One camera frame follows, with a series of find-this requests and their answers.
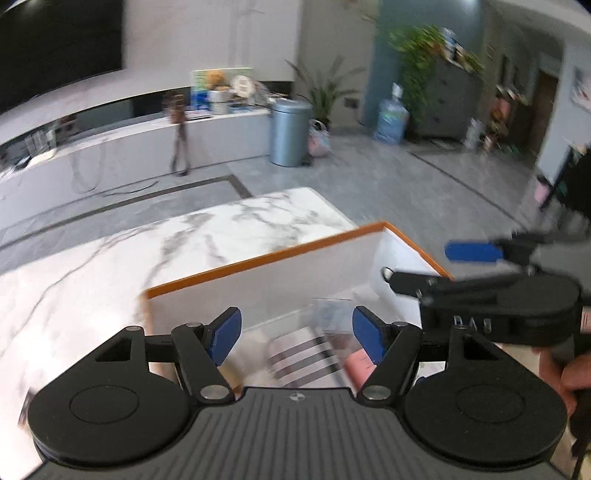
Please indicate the grey trash bin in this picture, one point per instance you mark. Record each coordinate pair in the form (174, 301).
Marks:
(288, 134)

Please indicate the white counter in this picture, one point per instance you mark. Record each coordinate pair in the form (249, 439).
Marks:
(138, 143)

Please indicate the wall picture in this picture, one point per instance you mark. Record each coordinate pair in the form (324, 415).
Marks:
(581, 87)

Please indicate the wooden door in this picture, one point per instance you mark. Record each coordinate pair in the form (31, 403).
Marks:
(542, 110)

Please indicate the pink plastic bag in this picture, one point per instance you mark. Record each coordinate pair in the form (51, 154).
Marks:
(318, 141)

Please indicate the black television screen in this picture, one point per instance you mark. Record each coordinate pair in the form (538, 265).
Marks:
(55, 46)

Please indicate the dark object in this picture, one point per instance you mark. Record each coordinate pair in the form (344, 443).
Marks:
(577, 194)

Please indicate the brown teddy bear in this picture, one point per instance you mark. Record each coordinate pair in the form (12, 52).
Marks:
(214, 79)

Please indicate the plaid fabric case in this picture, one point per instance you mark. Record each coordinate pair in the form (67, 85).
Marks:
(304, 360)

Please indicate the round patterned plaque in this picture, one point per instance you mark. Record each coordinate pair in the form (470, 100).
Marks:
(242, 85)

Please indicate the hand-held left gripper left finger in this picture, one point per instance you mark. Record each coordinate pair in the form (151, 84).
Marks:
(226, 332)

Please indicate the white box orange rim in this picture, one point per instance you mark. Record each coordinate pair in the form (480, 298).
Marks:
(277, 286)

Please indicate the white mug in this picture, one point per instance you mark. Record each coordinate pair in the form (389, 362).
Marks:
(218, 102)

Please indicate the shelf with plants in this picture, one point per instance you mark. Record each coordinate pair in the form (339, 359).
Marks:
(498, 115)

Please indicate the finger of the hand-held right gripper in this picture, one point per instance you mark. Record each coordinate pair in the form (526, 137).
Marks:
(415, 282)
(471, 251)

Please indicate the potted palm plant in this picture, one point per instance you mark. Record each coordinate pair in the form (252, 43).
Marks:
(325, 92)

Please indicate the salmon pink cup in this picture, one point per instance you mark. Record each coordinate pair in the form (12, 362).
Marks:
(358, 367)

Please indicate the blue water jug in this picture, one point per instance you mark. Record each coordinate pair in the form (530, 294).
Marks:
(391, 120)

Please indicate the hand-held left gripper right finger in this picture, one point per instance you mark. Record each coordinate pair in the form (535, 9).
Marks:
(369, 332)

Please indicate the clear plastic box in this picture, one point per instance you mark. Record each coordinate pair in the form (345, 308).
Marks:
(332, 316)

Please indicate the person's right hand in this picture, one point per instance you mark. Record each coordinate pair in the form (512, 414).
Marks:
(556, 369)

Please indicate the grey cabinet with plants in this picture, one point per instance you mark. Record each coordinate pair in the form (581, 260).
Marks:
(418, 60)

